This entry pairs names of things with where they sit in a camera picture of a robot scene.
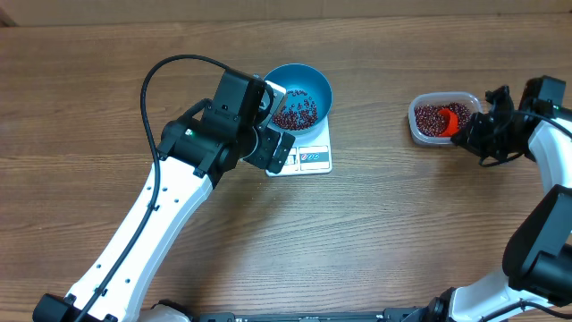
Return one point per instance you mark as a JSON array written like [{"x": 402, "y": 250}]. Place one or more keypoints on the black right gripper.
[{"x": 467, "y": 138}]

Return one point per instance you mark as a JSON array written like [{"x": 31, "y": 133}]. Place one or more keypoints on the red adzuki beans in container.
[{"x": 431, "y": 124}]

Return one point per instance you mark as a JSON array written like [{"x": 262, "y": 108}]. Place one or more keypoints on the clear plastic food container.
[{"x": 439, "y": 98}]

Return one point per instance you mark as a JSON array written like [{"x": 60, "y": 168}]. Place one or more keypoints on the red measuring scoop blue handle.
[{"x": 451, "y": 120}]

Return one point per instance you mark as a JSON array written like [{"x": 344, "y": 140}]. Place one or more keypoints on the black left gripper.
[{"x": 270, "y": 139}]

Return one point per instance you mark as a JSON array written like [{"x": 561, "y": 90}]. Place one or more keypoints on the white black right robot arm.
[{"x": 536, "y": 264}]

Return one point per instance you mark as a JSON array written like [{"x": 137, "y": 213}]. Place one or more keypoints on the teal plastic bowl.
[{"x": 308, "y": 78}]

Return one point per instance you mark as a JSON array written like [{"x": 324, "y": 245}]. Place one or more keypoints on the red beans in bowl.
[{"x": 298, "y": 113}]

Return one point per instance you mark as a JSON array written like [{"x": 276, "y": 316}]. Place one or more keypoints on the white digital kitchen scale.
[{"x": 311, "y": 152}]

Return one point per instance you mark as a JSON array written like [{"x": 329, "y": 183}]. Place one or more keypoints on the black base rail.
[{"x": 308, "y": 316}]

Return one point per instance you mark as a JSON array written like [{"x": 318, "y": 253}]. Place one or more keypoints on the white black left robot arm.
[{"x": 195, "y": 151}]

